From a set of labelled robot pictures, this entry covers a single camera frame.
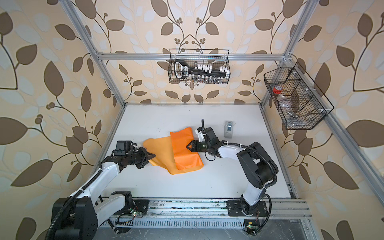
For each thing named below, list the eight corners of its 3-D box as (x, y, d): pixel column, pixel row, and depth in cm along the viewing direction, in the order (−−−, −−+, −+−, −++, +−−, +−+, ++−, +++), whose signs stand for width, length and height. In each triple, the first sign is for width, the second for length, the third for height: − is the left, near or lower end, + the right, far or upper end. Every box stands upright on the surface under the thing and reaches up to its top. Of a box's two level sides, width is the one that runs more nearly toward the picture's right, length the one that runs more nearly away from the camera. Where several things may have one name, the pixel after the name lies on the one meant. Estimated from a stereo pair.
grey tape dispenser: (224, 138, 103) (225, 133, 99) (224, 124, 111) (225, 120, 106) (231, 138, 103) (233, 134, 99) (231, 125, 110) (232, 120, 106)
